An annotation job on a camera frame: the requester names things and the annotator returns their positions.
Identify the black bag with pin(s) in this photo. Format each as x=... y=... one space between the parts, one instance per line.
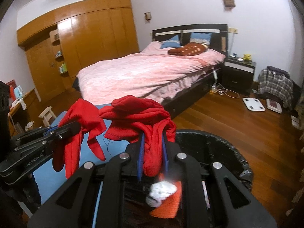
x=296 y=92

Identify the white book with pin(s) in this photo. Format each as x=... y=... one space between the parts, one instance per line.
x=295 y=121

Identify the white bathroom scale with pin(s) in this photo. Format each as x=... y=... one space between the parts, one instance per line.
x=253 y=104

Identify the white scale with red top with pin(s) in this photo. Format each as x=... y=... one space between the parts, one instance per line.
x=274 y=105

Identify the dark wooden bed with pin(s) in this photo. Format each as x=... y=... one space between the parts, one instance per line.
x=186 y=39

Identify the red gift box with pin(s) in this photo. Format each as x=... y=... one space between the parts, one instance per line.
x=10 y=85

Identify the patterned curtain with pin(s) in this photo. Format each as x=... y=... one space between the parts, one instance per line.
x=299 y=114

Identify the person's left forearm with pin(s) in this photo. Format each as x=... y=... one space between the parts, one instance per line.
x=16 y=194

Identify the large wall lamp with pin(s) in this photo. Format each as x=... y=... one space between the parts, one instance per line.
x=228 y=0

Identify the small digital clock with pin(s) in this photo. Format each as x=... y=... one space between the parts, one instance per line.
x=233 y=55

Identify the wooden wardrobe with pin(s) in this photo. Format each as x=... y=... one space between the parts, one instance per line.
x=99 y=35

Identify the yellow plush toy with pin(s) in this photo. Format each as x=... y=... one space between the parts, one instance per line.
x=247 y=57

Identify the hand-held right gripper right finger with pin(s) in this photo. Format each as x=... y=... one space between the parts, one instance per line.
x=165 y=158

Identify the brown dotted pillow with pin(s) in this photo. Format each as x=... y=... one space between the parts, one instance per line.
x=187 y=49

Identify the blue pillow with patterned band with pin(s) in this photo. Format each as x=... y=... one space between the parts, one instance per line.
x=200 y=37

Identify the blue table cloth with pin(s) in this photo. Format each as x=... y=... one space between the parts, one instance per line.
x=49 y=185

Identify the red cloth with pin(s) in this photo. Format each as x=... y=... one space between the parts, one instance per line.
x=133 y=116

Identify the wall outlet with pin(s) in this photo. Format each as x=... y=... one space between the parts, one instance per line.
x=233 y=30

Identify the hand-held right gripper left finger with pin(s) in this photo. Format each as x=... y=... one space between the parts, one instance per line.
x=141 y=156

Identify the wooden stool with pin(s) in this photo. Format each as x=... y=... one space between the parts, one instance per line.
x=47 y=114

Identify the small wall lamp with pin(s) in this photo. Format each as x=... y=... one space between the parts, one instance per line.
x=148 y=16

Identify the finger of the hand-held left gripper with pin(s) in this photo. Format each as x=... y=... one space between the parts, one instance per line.
x=35 y=134
x=66 y=130

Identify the white braided cloth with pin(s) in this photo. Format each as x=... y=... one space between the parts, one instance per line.
x=18 y=104

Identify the dark nightstand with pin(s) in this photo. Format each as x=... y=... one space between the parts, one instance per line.
x=237 y=78

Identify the black trash bin with liner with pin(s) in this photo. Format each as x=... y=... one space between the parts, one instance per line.
x=213 y=144

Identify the crumpled white cloth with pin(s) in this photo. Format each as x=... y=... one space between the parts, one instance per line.
x=29 y=125

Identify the white blanket controller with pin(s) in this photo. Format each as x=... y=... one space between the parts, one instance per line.
x=216 y=74

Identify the plaid cloth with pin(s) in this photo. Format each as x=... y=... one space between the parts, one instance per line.
x=275 y=87

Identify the white tissue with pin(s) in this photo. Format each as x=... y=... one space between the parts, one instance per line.
x=161 y=190

